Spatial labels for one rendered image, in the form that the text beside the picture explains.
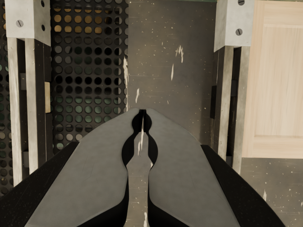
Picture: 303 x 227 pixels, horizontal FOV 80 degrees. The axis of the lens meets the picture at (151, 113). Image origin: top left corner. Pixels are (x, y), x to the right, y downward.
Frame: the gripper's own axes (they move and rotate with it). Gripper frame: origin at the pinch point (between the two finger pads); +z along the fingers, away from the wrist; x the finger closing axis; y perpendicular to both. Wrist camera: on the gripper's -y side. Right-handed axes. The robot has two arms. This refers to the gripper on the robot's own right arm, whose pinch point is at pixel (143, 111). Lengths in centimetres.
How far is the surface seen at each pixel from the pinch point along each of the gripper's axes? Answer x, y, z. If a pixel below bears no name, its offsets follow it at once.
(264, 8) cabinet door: 29, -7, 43
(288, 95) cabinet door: 38, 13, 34
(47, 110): -25.4, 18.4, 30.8
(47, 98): -25.5, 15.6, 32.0
